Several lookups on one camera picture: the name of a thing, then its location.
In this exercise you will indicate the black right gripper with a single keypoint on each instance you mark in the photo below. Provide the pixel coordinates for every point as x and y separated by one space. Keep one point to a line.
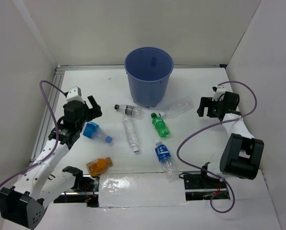
206 102

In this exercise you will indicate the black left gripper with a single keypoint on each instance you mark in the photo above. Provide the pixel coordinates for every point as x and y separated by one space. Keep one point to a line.
94 112

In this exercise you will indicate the clear crushed bottle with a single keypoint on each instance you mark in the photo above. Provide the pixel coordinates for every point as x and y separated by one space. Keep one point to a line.
176 108

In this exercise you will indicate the blue cap wide bottle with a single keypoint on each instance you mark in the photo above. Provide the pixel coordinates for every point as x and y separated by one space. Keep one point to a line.
92 130

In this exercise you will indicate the clear bottle white cap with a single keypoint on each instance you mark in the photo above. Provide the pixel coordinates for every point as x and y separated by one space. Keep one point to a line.
130 131

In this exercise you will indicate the clear bottle black cap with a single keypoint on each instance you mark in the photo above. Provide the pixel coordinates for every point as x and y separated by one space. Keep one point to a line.
130 110

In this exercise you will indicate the green soda bottle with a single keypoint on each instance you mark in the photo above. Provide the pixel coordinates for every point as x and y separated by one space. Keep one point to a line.
160 126

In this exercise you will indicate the blue label water bottle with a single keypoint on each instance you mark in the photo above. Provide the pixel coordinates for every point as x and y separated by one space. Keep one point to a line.
166 161

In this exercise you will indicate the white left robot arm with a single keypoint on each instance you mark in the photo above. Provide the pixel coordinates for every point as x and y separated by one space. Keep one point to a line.
25 203

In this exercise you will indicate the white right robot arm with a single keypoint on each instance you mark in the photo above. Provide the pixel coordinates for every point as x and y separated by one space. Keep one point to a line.
243 152

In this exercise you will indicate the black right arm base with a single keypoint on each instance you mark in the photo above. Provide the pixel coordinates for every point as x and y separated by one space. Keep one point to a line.
199 188

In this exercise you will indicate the blue plastic bin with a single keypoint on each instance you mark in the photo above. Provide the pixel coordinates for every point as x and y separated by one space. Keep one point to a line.
148 70

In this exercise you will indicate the orange juice bottle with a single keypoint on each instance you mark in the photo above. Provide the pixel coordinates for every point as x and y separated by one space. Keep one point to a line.
99 166

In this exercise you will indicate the silver tape sheet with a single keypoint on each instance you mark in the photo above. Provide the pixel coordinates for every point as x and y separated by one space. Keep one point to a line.
140 190

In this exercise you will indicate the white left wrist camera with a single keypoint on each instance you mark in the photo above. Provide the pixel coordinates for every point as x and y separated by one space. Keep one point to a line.
74 94

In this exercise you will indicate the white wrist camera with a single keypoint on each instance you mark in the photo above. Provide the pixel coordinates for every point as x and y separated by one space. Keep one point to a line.
219 92
74 94

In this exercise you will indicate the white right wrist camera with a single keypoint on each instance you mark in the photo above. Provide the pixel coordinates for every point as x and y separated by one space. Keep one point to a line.
219 92

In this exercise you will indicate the aluminium rail frame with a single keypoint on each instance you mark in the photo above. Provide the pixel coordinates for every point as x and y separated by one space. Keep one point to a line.
59 73

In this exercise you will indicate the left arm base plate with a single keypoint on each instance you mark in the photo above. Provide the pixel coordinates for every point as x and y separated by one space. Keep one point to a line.
87 193

